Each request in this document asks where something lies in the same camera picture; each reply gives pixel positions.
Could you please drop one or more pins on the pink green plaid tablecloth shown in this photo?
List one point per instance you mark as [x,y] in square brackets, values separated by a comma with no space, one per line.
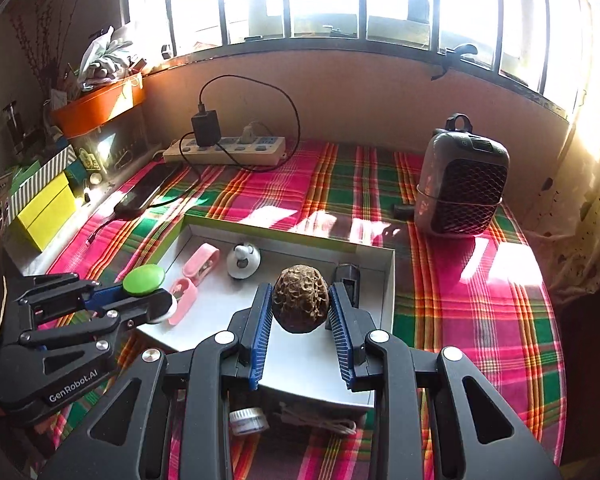
[455,285]

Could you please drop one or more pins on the green mushroom-shaped massager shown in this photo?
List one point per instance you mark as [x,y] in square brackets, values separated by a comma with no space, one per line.
[142,280]

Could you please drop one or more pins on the black rectangular device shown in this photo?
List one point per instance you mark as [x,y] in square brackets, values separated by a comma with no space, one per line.
[347,280]

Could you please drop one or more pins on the orange planter box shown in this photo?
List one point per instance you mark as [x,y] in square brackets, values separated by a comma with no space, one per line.
[95,107]

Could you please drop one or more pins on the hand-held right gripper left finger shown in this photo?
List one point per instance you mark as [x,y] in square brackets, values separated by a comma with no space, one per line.
[260,335]

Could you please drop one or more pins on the dried twig bouquet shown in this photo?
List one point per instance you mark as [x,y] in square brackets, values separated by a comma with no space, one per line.
[45,50]

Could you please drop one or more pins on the black phone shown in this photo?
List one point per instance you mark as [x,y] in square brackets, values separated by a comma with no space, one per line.
[145,192]

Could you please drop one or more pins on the white plug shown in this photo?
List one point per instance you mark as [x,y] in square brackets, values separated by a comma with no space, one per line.
[250,132]

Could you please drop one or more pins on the grey portable heater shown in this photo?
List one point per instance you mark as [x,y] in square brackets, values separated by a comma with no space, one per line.
[460,185]

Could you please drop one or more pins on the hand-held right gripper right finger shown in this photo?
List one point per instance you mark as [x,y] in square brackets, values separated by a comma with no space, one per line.
[340,340]

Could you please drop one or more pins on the white round panda gadget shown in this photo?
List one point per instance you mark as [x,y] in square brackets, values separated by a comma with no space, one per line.
[242,265]

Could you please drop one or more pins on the white round jar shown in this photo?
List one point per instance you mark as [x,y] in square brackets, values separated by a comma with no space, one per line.
[247,422]

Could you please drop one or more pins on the cream patterned curtain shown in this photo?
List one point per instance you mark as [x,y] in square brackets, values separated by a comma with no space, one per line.
[580,210]

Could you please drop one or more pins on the pink plastic clip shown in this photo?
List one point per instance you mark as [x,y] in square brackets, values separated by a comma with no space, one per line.
[200,260]
[185,300]

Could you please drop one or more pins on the small black object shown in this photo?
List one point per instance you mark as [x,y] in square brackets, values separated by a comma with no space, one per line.
[404,211]

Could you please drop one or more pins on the yellow box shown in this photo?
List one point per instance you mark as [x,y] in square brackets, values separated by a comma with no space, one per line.
[45,215]

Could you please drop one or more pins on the small green printed box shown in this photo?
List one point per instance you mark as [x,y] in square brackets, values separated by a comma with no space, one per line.
[91,159]

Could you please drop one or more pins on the green white cardboard box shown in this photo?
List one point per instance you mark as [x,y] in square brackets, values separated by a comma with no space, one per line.
[220,305]

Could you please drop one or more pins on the black charger adapter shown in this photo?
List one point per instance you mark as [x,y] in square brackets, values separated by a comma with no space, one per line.
[206,130]

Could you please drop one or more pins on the window with dark bars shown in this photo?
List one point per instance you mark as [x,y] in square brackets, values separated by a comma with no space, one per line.
[330,0]

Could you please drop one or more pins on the white power strip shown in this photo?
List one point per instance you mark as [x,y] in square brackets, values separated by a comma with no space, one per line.
[250,152]

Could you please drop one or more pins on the brown walnut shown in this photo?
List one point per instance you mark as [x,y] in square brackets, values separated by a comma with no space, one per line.
[300,297]

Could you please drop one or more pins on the green white striped box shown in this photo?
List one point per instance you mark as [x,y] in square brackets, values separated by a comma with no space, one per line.
[45,172]

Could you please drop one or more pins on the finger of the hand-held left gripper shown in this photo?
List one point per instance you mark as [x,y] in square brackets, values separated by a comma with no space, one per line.
[55,290]
[140,310]

